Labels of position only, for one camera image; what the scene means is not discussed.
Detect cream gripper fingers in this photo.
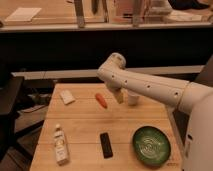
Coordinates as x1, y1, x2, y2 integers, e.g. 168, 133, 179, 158
113, 91, 124, 104

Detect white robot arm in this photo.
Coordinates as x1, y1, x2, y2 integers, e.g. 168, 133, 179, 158
97, 53, 213, 171

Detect white paper cup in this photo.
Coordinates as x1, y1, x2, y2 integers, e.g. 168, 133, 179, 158
127, 91, 139, 106

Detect black remote control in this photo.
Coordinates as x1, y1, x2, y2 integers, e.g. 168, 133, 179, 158
100, 133, 113, 158

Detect clear plastic bottle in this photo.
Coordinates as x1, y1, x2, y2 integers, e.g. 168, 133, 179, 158
54, 124, 69, 165

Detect black chair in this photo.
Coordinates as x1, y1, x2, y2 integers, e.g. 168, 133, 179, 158
0, 75, 44, 161

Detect white paper sheet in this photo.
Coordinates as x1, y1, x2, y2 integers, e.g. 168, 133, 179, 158
5, 7, 41, 22

